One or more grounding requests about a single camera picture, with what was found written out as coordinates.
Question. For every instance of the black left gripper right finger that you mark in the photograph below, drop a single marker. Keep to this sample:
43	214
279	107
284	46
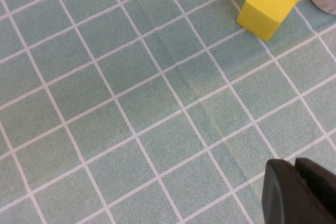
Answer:
323	190

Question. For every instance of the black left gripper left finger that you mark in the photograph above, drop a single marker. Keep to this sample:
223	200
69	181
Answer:
283	197

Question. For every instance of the yellow foam cube cracked corner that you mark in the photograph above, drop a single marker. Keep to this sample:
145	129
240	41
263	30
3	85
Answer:
267	6

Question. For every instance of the green grid tablecloth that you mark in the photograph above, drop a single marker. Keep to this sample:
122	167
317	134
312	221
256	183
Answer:
105	103

